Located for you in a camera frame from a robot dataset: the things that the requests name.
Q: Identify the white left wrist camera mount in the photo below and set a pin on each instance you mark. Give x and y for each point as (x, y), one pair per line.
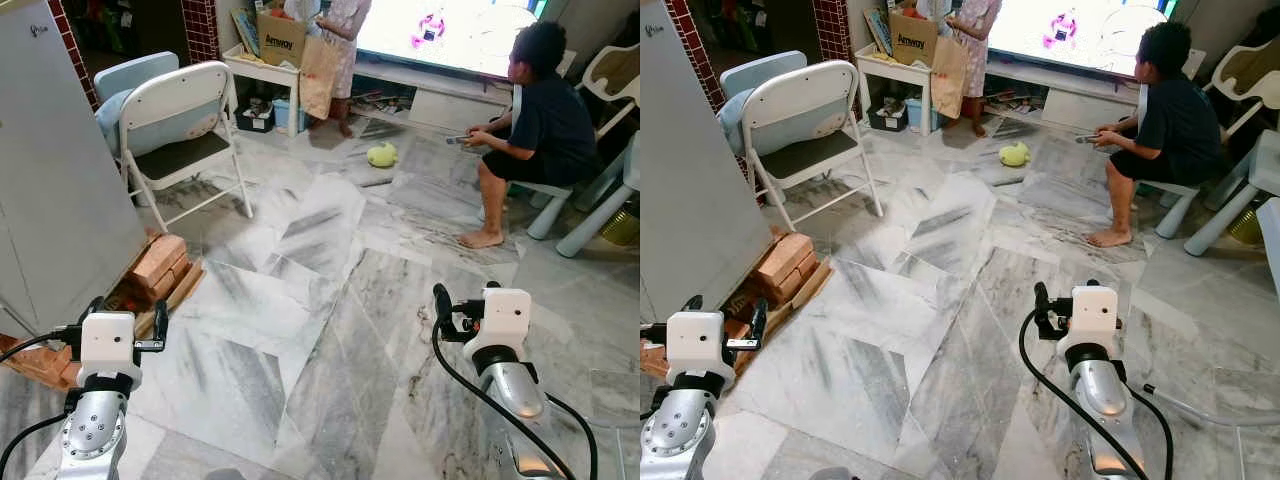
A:
(698, 340)
(105, 340)

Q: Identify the beige high chair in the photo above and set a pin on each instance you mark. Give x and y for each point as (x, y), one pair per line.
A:
(1245, 70)
(612, 70)

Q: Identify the white folding chair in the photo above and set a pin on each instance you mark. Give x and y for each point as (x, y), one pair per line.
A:
(800, 100)
(175, 100)

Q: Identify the yellow tin can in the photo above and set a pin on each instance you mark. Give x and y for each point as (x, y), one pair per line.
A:
(622, 230)
(1248, 230)

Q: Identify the brown paper bag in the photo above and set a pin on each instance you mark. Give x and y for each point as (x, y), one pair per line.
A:
(950, 80)
(318, 80)

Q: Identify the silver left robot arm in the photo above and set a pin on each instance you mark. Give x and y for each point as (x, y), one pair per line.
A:
(680, 440)
(90, 440)

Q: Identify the colourful picture book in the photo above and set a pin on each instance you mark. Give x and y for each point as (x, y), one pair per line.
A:
(877, 30)
(245, 30)

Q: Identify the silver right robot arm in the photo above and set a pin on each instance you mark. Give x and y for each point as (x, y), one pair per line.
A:
(1105, 400)
(520, 400)

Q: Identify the girl in floral dress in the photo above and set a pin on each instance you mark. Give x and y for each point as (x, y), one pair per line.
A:
(982, 30)
(350, 30)

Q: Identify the brown cardboard sheet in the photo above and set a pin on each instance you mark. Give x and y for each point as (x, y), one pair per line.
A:
(185, 292)
(812, 290)

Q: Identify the blue storage box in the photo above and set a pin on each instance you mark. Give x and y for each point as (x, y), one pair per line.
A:
(915, 115)
(282, 115)

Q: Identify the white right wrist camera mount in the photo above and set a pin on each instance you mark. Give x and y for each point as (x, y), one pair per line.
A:
(500, 320)
(1092, 318)

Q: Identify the flat screen television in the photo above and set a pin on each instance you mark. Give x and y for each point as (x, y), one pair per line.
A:
(1080, 35)
(450, 35)

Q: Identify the light blue plastic table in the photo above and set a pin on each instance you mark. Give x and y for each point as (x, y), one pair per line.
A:
(595, 222)
(1225, 222)

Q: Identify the grey game controller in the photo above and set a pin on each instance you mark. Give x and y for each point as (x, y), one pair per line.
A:
(1088, 139)
(457, 140)

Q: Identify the black storage box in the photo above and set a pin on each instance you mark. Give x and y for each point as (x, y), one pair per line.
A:
(888, 118)
(256, 118)

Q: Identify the white television stand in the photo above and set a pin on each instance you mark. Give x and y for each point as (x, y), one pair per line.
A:
(445, 105)
(1075, 105)

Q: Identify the light blue chair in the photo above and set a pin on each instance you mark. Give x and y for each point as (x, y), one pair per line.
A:
(765, 72)
(140, 72)

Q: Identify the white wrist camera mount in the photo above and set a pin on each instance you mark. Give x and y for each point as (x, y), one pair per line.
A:
(105, 340)
(1092, 318)
(698, 340)
(500, 320)

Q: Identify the child in dark shirt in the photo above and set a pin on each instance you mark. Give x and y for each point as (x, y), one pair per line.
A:
(1185, 125)
(555, 125)

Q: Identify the white side table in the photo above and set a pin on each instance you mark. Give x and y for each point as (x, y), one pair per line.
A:
(875, 65)
(245, 65)

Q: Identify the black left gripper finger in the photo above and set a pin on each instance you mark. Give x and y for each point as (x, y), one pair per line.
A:
(759, 325)
(95, 306)
(692, 304)
(161, 325)

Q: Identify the yellow green plush toy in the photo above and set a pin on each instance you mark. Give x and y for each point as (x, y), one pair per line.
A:
(1014, 155)
(382, 156)

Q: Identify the brown Amway cardboard box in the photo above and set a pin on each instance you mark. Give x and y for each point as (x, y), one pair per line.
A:
(280, 42)
(912, 42)

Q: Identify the grey fridge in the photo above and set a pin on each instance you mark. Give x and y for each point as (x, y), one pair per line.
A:
(60, 150)
(690, 150)

